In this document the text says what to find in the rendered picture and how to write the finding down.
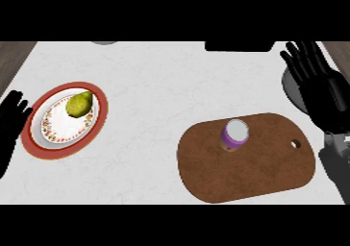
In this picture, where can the green pear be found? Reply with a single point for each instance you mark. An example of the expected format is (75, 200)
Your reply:
(80, 104)

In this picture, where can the white patterned plate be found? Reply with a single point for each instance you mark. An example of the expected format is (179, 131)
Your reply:
(69, 119)

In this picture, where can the purple can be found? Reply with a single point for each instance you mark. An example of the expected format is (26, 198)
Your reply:
(235, 135)

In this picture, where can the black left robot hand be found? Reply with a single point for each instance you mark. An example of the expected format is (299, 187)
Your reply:
(7, 121)

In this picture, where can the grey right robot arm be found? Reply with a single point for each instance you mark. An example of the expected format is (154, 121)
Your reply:
(342, 163)

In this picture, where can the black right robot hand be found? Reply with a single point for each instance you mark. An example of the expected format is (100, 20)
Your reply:
(325, 93)

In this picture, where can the grey pan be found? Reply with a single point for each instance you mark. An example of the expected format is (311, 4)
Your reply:
(294, 89)

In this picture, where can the red round placemat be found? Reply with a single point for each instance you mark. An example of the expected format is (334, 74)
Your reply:
(65, 120)

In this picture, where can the grey round object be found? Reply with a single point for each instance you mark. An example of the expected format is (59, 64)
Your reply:
(105, 42)

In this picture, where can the brown wooden cutting board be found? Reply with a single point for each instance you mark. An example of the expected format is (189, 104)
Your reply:
(247, 157)

